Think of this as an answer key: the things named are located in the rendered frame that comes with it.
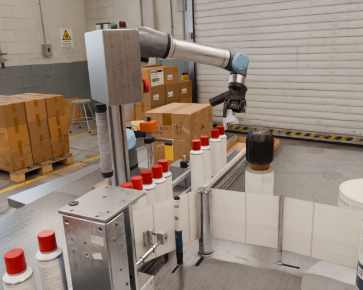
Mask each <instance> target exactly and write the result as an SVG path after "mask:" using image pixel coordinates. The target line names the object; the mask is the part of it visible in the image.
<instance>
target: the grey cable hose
mask: <svg viewBox="0 0 363 290"><path fill-rule="evenodd" d="M94 106H95V108H94V111H95V114H96V124H97V132H98V133H97V134H98V135H97V136H98V141H99V151H100V162H101V175H102V177H103V178H109V177H112V176H113V174H114V171H113V169H112V160H111V150H110V142H109V130H108V122H107V121H108V119H107V113H106V111H107V107H106V106H107V105H106V104H103V103H97V104H94Z"/></svg>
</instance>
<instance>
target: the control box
mask: <svg viewBox="0 0 363 290"><path fill-rule="evenodd" d="M85 44H86V54H87V60H88V70H89V80H90V91H91V97H92V99H93V100H95V101H98V102H100V103H103V104H106V105H108V106H116V105H125V104H135V103H140V102H142V100H143V83H142V71H141V54H140V46H139V32H138V31H137V30H136V29H101V30H96V31H92V32H86V33H85Z"/></svg>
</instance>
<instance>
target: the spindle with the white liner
mask: <svg viewBox="0 0 363 290"><path fill-rule="evenodd" d="M273 157H274V137H273V134H272V133H271V132H270V131H265V130H253V131H251V132H249V133H248V135H247V138H246V160H247V161H248V162H249V166H247V167H246V168H245V192H247V193H257V194H266V195H272V196H273V187H274V168H273V167H271V166H270V163H271V162H272V161H273V160H274V158H273Z"/></svg>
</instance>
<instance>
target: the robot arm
mask: <svg viewBox="0 0 363 290"><path fill-rule="evenodd" d="M130 29H136V30H137V31H138V32H139V46H140V54H141V71H142V70H143V67H144V66H145V65H147V64H148V61H149V58H162V59H166V58H168V57H169V58H175V59H180V60H186V61H189V62H195V63H200V64H206V65H209V66H215V67H220V68H223V69H224V70H227V71H230V76H229V82H228V89H229V90H228V91H226V92H224V93H222V94H220V95H217V96H215V97H213V98H211V99H209V103H210V105H211V106H213V107H214V106H216V105H219V104H221V103H223V102H224V107H223V126H224V127H225V130H227V129H228V127H229V125H233V124H237V123H238V122H239V121H238V119H237V118H236V117H235V113H234V112H236V113H241V112H244V113H245V108H244V107H246V103H247V102H246V100H245V93H246V92H247V87H246V85H245V79H246V74H247V68H248V64H249V57H248V55H246V54H244V53H241V52H233V51H228V50H225V49H221V48H216V47H211V46H208V45H203V44H198V43H193V42H190V41H185V40H181V39H176V38H173V37H172V36H171V35H170V34H167V33H164V32H160V31H157V30H155V29H152V28H149V27H146V26H134V27H132V28H130ZM133 107H134V104H125V105H124V112H125V119H126V132H127V146H128V159H129V167H130V178H131V177H132V176H136V175H139V176H141V171H140V169H139V166H138V157H137V147H136V137H135V134H134V132H133V131H132V130H131V129H132V124H131V122H130V119H131V114H132V111H133Z"/></svg>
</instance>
